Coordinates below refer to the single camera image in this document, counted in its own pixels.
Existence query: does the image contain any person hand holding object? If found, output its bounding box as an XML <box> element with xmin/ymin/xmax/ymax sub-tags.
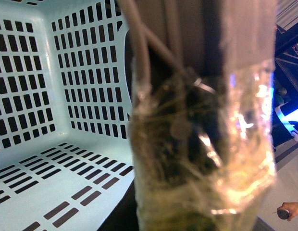
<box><xmin>277</xmin><ymin>202</ymin><xmax>298</xmax><ymax>221</ymax></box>

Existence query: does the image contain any light blue plastic shopping basket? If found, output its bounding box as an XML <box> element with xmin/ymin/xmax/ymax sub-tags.
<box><xmin>0</xmin><ymin>0</ymin><xmax>138</xmax><ymax>231</ymax></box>

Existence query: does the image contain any grey basket handle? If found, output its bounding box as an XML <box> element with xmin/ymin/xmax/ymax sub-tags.
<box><xmin>119</xmin><ymin>0</ymin><xmax>276</xmax><ymax>80</ymax></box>

